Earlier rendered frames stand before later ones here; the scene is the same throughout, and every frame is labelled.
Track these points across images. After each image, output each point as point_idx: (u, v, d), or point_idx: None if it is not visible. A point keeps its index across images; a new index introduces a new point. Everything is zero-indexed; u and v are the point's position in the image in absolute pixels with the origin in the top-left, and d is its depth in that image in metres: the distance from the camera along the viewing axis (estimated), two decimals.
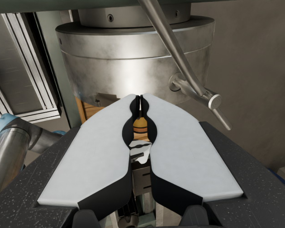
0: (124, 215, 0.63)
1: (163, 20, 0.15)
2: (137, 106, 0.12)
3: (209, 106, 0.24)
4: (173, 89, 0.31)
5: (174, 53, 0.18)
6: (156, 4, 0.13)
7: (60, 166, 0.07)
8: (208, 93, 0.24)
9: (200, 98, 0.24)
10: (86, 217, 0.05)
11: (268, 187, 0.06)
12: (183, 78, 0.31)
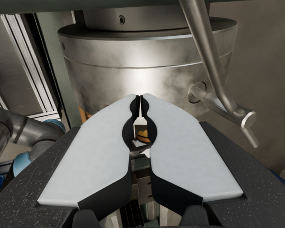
0: None
1: (207, 24, 0.11)
2: (137, 106, 0.12)
3: (242, 126, 0.20)
4: (192, 101, 0.27)
5: (212, 65, 0.14)
6: (202, 2, 0.10)
7: (60, 166, 0.07)
8: (240, 110, 0.20)
9: (230, 115, 0.21)
10: (86, 217, 0.05)
11: (268, 187, 0.06)
12: (204, 89, 0.27)
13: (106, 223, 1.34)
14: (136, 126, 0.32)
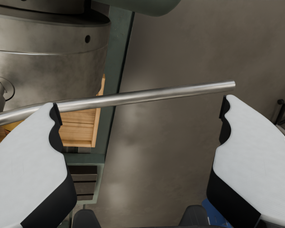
0: None
1: (135, 101, 0.18)
2: (57, 114, 0.11)
3: None
4: None
5: (94, 102, 0.17)
6: (149, 100, 0.18)
7: None
8: None
9: None
10: (86, 217, 0.05)
11: None
12: None
13: None
14: None
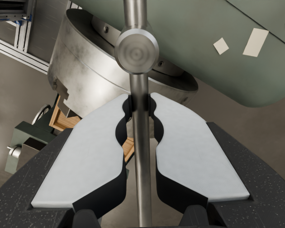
0: None
1: (143, 219, 0.15)
2: (130, 106, 0.12)
3: (156, 59, 0.09)
4: None
5: (147, 180, 0.14)
6: None
7: (53, 168, 0.07)
8: (133, 68, 0.10)
9: (149, 60, 0.11)
10: (86, 217, 0.05)
11: (276, 191, 0.06)
12: None
13: None
14: (73, 111, 0.36)
